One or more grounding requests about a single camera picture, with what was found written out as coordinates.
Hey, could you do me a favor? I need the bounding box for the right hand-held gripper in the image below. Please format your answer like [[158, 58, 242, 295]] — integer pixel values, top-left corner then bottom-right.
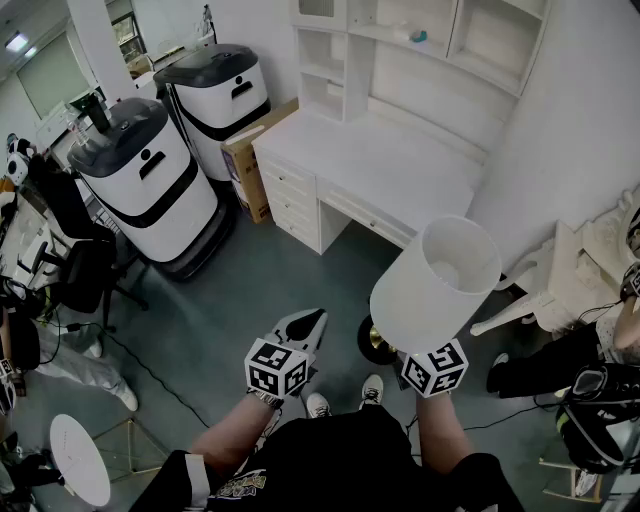
[[400, 338, 470, 399]]

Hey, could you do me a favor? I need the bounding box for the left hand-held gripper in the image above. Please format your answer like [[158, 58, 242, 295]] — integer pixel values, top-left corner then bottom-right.
[[244, 308, 330, 401]]

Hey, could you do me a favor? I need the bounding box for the white table lamp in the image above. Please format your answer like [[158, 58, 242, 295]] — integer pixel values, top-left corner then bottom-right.
[[356, 214, 503, 367]]

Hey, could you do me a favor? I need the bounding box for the person's right forearm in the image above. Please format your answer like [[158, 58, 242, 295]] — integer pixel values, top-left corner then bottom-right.
[[413, 388, 475, 472]]

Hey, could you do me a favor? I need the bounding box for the person's left forearm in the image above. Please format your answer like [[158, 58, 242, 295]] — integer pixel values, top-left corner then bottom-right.
[[188, 392, 282, 482]]

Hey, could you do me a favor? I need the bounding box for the white desk hutch shelf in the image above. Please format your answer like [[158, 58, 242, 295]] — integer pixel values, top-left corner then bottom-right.
[[289, 0, 551, 151]]

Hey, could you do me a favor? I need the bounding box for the person's right white shoe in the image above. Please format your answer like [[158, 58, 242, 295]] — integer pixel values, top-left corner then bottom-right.
[[358, 373, 385, 412]]

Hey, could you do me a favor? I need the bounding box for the person's white shoe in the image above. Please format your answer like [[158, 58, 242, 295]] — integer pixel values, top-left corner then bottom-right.
[[305, 391, 333, 420], [358, 373, 385, 412]]

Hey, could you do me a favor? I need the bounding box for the person's left white shoe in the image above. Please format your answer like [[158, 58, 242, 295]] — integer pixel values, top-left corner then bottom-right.
[[305, 391, 333, 420]]

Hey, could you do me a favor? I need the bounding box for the silver wristwatch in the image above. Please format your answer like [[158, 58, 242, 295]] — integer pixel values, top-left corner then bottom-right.
[[247, 389, 284, 409]]

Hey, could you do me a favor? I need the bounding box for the person's black clothing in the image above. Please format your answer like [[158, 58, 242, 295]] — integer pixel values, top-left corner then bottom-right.
[[128, 403, 527, 512]]

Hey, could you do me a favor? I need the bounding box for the white ornate chair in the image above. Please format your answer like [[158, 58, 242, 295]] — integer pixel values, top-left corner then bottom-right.
[[468, 188, 640, 341]]

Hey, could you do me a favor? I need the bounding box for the black backpack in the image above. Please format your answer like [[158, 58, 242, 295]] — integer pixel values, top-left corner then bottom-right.
[[553, 363, 640, 476]]

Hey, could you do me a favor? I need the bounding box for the brown cardboard box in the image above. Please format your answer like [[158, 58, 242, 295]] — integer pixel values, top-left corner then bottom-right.
[[220, 97, 301, 225]]

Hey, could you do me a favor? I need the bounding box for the white wooden stool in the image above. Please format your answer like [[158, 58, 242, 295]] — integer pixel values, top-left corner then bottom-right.
[[538, 455, 605, 504]]

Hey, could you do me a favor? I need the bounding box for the white and black service robot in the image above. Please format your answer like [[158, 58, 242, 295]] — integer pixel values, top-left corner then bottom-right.
[[152, 43, 272, 184], [66, 97, 237, 281]]

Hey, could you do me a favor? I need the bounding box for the black office chair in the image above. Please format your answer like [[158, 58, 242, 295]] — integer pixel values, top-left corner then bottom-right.
[[27, 154, 150, 335]]

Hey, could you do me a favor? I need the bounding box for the white round side table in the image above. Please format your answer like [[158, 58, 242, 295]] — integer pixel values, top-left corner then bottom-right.
[[48, 413, 112, 508]]

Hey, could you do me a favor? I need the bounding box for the black bottle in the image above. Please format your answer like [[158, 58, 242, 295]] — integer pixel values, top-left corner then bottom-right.
[[86, 96, 113, 134]]

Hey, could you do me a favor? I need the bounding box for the ceiling light panel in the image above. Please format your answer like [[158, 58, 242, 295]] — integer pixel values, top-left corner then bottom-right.
[[4, 31, 39, 59]]

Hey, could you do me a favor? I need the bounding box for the black floor cable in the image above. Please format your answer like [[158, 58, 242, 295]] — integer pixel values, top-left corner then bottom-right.
[[463, 397, 569, 432], [63, 321, 212, 430]]

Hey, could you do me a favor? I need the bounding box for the gold wire table frame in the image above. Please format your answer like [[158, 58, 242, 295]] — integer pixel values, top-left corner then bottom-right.
[[91, 416, 170, 485]]

